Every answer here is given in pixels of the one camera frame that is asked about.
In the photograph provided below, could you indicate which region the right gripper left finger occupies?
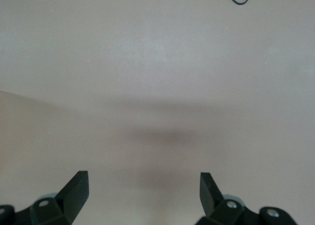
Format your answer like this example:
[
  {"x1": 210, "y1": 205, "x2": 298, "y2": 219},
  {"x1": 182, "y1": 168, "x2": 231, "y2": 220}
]
[{"x1": 0, "y1": 170, "x2": 90, "y2": 225}]

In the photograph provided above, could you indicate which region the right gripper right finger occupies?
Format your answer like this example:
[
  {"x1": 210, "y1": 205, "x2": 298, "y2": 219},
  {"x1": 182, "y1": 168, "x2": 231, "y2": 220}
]
[{"x1": 195, "y1": 172, "x2": 298, "y2": 225}]

